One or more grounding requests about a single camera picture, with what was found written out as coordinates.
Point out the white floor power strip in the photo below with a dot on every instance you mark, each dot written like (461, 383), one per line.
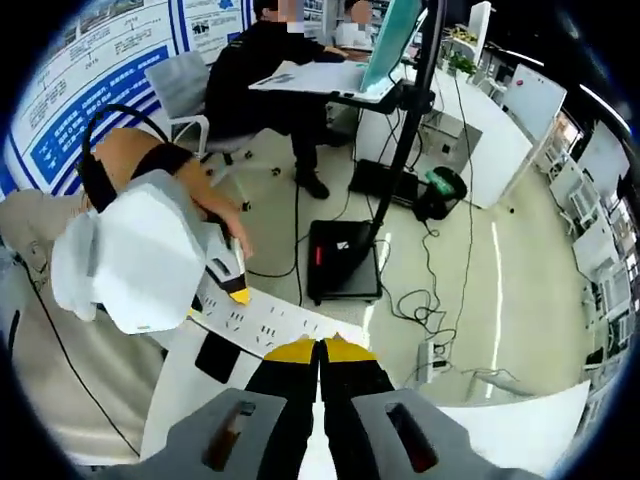
(434, 362)

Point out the black stand with base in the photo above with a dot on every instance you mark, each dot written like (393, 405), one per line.
(345, 260)

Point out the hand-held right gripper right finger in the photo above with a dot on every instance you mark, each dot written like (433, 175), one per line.
(380, 435)

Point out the blue and white wall poster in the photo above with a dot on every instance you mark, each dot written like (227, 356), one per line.
(100, 75)

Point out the small green plant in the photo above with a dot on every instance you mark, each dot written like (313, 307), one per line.
(461, 64)

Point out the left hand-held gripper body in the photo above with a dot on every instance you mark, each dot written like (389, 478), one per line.
(145, 250)

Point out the operator in beige shirt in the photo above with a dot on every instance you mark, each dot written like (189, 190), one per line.
(60, 360)

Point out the person's left hand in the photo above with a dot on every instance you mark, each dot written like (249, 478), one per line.
(225, 217)

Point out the black floor box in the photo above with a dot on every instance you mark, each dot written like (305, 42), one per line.
(380, 182)

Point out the grey office chair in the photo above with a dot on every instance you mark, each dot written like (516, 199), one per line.
(185, 90)

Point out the open laptop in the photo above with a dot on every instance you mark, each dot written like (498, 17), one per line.
(350, 75)

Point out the black bin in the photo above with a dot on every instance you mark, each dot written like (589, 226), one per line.
(442, 192)

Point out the white whiteboard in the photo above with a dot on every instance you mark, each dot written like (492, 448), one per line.
(535, 100)

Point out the white table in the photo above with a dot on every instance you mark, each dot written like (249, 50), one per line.
(500, 435)

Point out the white cabinet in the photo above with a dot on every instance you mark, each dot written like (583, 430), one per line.
(480, 145)

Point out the black wristband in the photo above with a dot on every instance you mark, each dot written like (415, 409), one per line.
(160, 160)

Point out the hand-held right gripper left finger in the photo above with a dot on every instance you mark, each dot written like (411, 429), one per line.
(270, 435)

